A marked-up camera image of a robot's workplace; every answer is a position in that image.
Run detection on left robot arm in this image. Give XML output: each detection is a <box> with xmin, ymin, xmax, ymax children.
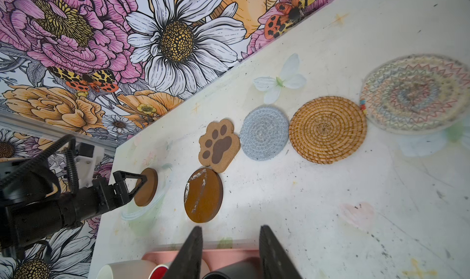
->
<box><xmin>1</xmin><ymin>134</ymin><xmax>148</xmax><ymax>259</ymax></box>

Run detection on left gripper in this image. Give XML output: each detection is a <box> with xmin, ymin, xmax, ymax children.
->
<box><xmin>10</xmin><ymin>170</ymin><xmax>148</xmax><ymax>243</ymax></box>

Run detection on multicolour woven round coaster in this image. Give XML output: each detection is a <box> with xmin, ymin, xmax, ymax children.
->
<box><xmin>359</xmin><ymin>54</ymin><xmax>470</xmax><ymax>135</ymax></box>

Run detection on red inside white mug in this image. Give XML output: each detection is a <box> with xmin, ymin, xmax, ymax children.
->
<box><xmin>148</xmin><ymin>259</ymin><xmax>210</xmax><ymax>279</ymax></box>

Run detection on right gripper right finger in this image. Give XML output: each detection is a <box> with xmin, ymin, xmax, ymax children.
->
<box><xmin>259</xmin><ymin>225</ymin><xmax>302</xmax><ymax>279</ymax></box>

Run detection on black mug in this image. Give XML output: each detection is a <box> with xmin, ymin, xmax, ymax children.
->
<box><xmin>203</xmin><ymin>257</ymin><xmax>262</xmax><ymax>279</ymax></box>

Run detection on white mug off tray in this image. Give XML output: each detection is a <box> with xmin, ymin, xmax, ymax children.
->
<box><xmin>96</xmin><ymin>260</ymin><xmax>157</xmax><ymax>279</ymax></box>

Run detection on paw shaped cork coaster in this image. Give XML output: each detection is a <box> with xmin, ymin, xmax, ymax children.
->
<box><xmin>198</xmin><ymin>119</ymin><xmax>241</xmax><ymax>173</ymax></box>

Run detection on glossy brown round coaster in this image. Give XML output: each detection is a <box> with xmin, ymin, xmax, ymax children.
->
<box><xmin>184</xmin><ymin>167</ymin><xmax>223</xmax><ymax>223</ymax></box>

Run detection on dark brown round coaster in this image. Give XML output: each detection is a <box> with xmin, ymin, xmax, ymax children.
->
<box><xmin>134</xmin><ymin>168</ymin><xmax>158</xmax><ymax>207</ymax></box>

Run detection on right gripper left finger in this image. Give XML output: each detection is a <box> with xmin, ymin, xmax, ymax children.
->
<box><xmin>163</xmin><ymin>226</ymin><xmax>203</xmax><ymax>279</ymax></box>

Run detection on pink tray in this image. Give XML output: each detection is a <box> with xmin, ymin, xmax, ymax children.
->
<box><xmin>142</xmin><ymin>248</ymin><xmax>259</xmax><ymax>270</ymax></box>

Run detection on rattan woven round coaster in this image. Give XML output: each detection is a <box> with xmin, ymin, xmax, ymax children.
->
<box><xmin>289</xmin><ymin>96</ymin><xmax>367</xmax><ymax>165</ymax></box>

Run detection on grey woven round coaster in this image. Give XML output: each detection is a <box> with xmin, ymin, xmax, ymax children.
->
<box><xmin>239</xmin><ymin>106</ymin><xmax>290</xmax><ymax>161</ymax></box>

